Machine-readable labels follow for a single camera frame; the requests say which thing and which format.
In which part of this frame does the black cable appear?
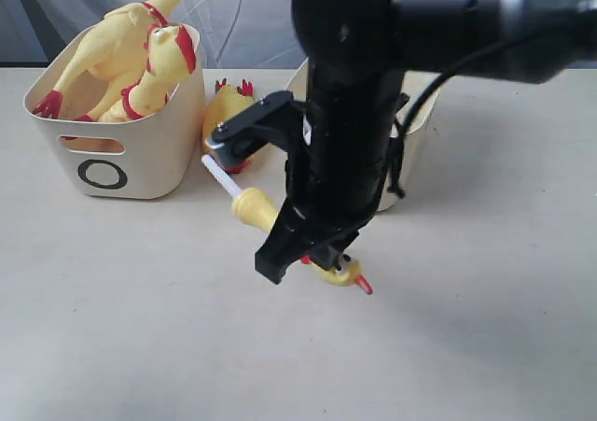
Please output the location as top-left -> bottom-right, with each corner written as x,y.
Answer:
384,14 -> 597,201

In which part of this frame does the yellow rubber chicken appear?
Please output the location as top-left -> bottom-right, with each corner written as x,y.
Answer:
32,0 -> 182,121
97,23 -> 197,123

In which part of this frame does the broken chicken body piece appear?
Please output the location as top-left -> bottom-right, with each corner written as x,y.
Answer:
201,77 -> 266,175

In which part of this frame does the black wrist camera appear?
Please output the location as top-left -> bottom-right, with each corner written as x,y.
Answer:
205,91 -> 305,169

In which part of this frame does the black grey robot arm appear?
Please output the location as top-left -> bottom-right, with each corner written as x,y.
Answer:
255,0 -> 596,283

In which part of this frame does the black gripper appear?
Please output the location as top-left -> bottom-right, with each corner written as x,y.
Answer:
255,149 -> 387,285

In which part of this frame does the white bin marked O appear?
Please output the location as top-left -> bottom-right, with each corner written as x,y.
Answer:
23,21 -> 207,201

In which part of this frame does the blue grey backdrop cloth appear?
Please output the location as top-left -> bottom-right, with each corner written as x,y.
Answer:
1,0 -> 305,69

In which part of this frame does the broken chicken head neck piece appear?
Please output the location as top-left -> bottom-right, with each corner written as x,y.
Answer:
201,154 -> 373,295

